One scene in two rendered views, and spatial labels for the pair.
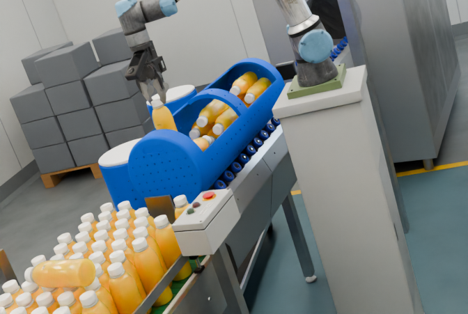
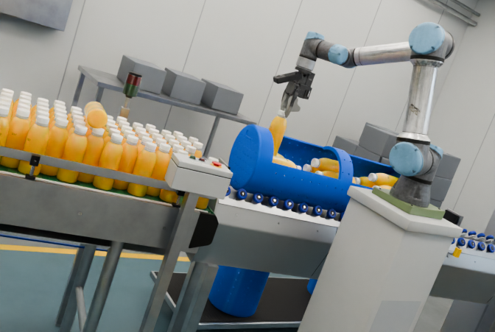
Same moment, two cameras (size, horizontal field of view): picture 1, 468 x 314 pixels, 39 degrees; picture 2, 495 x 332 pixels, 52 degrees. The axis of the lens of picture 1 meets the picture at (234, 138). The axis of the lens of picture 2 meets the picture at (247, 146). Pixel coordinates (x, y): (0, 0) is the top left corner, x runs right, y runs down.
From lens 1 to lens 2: 1.07 m
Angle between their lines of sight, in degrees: 35
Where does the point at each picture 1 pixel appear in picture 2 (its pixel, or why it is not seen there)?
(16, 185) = not seen: hidden behind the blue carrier
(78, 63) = (388, 146)
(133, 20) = (308, 48)
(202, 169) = (258, 169)
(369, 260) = not seen: outside the picture
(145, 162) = (242, 140)
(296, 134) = (351, 218)
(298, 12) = (412, 123)
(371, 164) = (376, 288)
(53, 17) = not seen: hidden behind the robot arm
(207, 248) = (171, 181)
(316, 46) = (404, 157)
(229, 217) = (211, 186)
